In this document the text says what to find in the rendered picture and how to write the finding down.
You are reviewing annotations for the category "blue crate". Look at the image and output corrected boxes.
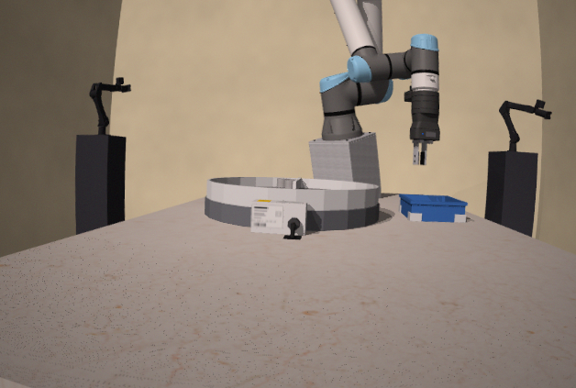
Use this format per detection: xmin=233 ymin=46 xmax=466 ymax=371
xmin=398 ymin=194 xmax=468 ymax=223

